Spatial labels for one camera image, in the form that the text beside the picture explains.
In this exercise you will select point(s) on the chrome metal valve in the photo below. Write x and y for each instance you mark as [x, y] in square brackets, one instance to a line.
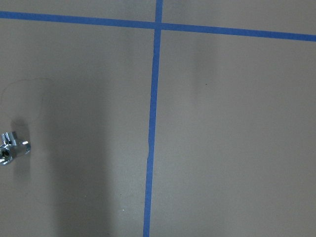
[12, 147]

